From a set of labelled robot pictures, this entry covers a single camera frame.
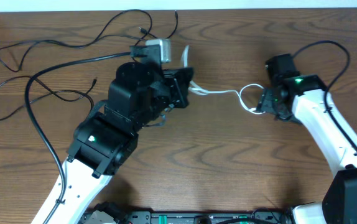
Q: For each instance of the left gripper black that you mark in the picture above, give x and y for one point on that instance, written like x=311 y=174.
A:
x=178 y=88

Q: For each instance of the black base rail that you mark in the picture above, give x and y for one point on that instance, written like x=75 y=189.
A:
x=146 y=217

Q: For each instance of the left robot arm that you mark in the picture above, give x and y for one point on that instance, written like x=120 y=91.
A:
x=137 y=96

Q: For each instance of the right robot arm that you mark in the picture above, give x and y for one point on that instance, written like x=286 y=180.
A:
x=305 y=99

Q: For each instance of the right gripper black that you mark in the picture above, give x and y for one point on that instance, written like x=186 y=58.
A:
x=265 y=104

